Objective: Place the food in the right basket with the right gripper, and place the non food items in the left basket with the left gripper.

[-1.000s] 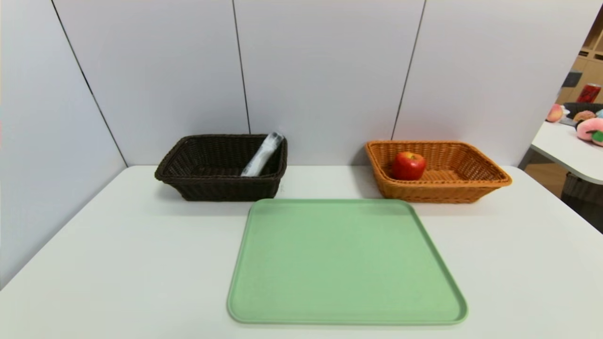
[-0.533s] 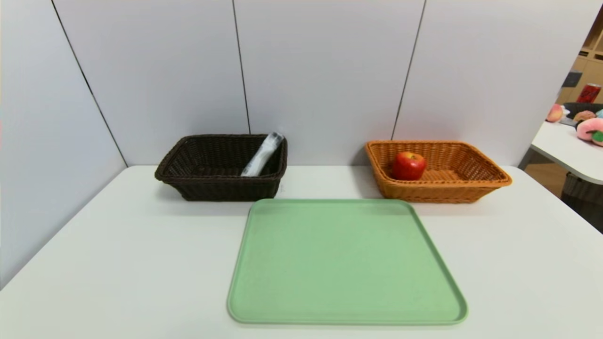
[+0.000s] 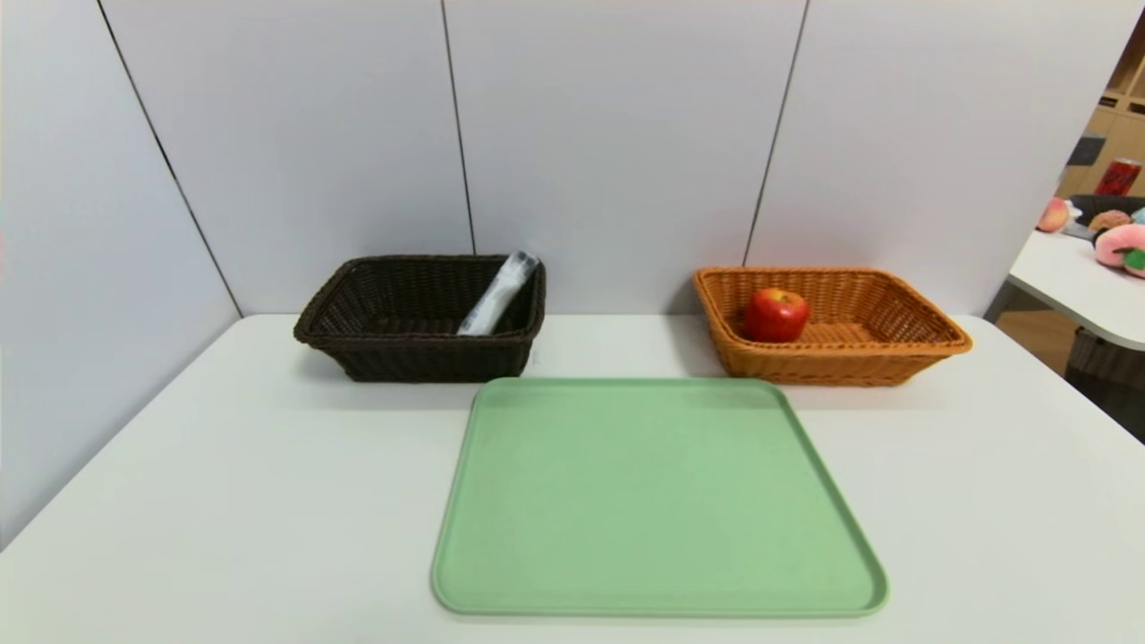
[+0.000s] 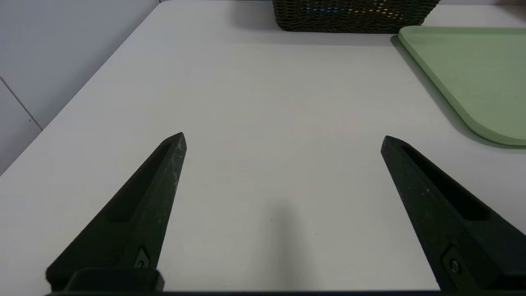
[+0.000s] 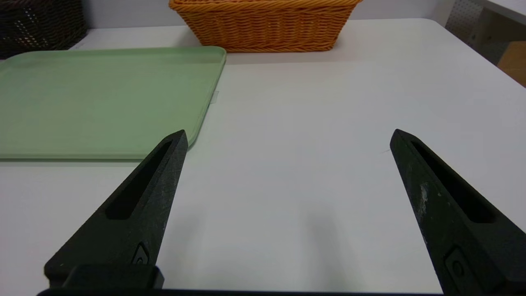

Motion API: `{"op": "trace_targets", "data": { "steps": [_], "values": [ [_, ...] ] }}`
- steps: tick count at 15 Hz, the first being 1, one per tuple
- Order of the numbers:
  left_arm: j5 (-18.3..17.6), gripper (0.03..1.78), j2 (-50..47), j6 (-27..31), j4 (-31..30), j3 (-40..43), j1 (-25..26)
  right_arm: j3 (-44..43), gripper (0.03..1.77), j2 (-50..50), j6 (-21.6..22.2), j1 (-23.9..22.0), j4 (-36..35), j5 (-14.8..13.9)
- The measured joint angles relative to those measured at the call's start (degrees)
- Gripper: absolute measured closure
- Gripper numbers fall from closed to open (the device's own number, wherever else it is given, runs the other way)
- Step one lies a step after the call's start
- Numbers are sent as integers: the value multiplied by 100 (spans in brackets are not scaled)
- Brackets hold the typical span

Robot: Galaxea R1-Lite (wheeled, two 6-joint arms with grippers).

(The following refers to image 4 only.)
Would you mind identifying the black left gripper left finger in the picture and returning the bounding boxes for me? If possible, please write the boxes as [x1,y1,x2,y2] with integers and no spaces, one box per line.
[45,132,187,291]

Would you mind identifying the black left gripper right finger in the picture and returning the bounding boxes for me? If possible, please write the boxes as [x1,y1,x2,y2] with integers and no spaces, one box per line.
[381,135,526,293]

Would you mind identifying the dark brown wicker basket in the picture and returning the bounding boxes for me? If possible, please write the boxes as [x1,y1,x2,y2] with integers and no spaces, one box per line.
[272,0,441,33]

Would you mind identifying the light green plastic tray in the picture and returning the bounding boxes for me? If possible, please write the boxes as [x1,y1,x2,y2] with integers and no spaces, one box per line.
[398,26,526,146]

